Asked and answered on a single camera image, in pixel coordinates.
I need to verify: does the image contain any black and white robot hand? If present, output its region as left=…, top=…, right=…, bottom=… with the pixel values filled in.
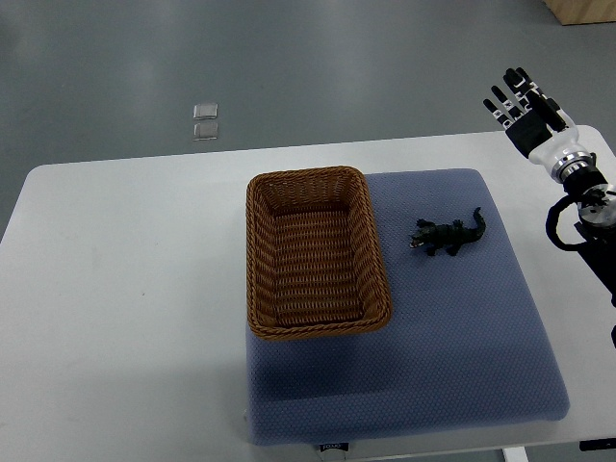
left=483, top=67, right=595, bottom=184

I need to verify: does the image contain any dark toy crocodile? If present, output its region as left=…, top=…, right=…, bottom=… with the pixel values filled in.
left=409, top=207, right=486, bottom=257

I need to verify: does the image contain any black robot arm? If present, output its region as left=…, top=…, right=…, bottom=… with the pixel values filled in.
left=562, top=161, right=615, bottom=306

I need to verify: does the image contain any brown wicker basket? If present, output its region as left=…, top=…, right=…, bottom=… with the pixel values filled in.
left=245, top=166, right=393, bottom=341

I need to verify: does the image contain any wooden box corner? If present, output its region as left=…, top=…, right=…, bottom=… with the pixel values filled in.
left=544, top=0, right=615, bottom=26

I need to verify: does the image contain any blue-grey foam cushion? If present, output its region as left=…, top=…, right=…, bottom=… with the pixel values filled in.
left=246, top=169, right=570, bottom=446

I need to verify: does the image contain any black table control panel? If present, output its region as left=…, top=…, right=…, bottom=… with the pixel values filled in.
left=578, top=437, right=616, bottom=451

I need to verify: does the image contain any white table leg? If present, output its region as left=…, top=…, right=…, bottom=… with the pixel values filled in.
left=502, top=447, right=529, bottom=462

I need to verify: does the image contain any lower grey floor plate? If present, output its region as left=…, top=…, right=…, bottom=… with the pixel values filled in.
left=192, top=120, right=218, bottom=141

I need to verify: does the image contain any grey floor plate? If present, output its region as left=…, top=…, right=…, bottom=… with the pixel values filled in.
left=192, top=102, right=218, bottom=120
left=192, top=120, right=218, bottom=141

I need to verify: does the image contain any upper grey floor plate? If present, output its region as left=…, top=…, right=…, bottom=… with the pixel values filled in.
left=192, top=102, right=218, bottom=120

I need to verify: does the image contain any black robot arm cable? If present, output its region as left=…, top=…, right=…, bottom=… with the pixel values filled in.
left=544, top=194, right=586, bottom=252

